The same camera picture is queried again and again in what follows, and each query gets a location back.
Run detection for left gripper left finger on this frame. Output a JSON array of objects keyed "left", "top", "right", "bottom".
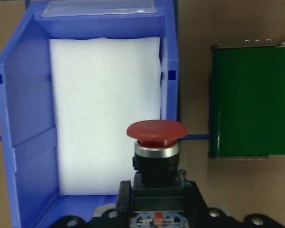
[{"left": 115, "top": 180, "right": 132, "bottom": 215}]

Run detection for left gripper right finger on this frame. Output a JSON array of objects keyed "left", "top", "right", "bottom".
[{"left": 180, "top": 170, "right": 208, "bottom": 211}]

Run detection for red push button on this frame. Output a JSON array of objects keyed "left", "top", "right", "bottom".
[{"left": 127, "top": 120, "right": 187, "bottom": 228}]

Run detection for white foam pad source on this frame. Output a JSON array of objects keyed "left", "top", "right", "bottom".
[{"left": 49, "top": 37, "right": 162, "bottom": 195}]

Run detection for green conveyor belt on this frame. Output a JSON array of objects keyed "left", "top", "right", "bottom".
[{"left": 209, "top": 39, "right": 285, "bottom": 159}]

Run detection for blue source bin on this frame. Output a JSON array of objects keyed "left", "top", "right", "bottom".
[{"left": 0, "top": 0, "right": 179, "bottom": 228}]

